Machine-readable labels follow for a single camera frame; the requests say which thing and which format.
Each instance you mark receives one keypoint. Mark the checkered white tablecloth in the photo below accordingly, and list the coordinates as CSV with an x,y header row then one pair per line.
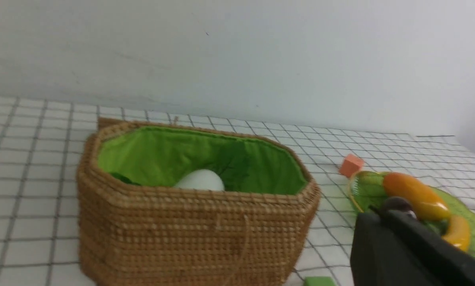
x,y
41,142

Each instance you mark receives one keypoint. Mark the white radish with leaves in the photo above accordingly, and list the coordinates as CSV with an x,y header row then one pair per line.
x,y
197,180

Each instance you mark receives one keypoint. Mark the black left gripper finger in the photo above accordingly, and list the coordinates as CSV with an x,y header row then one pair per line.
x,y
391,249

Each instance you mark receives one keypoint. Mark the yellow banana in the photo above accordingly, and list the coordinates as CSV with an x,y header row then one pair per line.
x,y
458,233

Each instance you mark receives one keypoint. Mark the green leaf-shaped plastic plate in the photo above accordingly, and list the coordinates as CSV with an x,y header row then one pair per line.
x,y
365,190

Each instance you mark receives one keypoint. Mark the woven wicker basket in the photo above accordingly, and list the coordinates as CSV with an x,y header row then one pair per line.
x,y
251,234

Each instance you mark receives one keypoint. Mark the orange foam cube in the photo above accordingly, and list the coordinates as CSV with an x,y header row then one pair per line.
x,y
351,165

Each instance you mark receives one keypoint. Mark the orange yellow mango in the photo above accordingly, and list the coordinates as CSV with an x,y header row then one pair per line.
x,y
426,203

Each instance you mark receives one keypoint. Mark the green foam cube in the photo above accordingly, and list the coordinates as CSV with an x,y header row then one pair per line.
x,y
318,281

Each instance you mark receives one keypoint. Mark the dark purple mangosteen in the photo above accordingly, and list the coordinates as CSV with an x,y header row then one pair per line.
x,y
398,204

